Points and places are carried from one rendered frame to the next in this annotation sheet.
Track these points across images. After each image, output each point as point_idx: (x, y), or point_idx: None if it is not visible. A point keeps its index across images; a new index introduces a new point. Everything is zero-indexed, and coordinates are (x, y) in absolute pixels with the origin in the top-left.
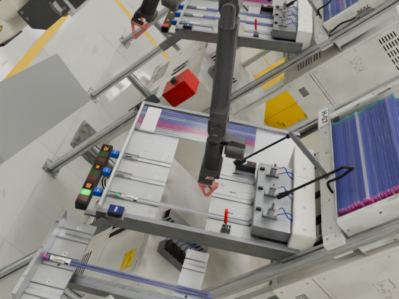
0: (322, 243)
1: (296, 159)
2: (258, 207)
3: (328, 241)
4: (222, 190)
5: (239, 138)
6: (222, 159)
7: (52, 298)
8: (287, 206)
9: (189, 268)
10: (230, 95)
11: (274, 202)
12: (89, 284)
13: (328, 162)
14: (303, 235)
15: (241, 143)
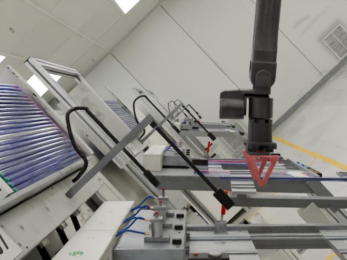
0: (98, 196)
1: (103, 244)
2: (180, 213)
3: (98, 177)
4: (242, 257)
5: (230, 90)
6: (248, 142)
7: (344, 173)
8: (135, 221)
9: (247, 185)
10: (253, 28)
11: (162, 187)
12: (332, 197)
13: (54, 199)
14: (121, 201)
15: (225, 90)
